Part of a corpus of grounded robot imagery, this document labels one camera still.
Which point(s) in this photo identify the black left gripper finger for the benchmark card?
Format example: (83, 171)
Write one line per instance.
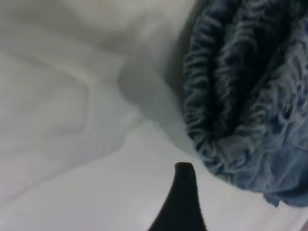
(183, 207)

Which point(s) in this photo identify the blue denim shorts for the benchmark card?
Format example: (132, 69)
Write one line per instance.
(252, 96)

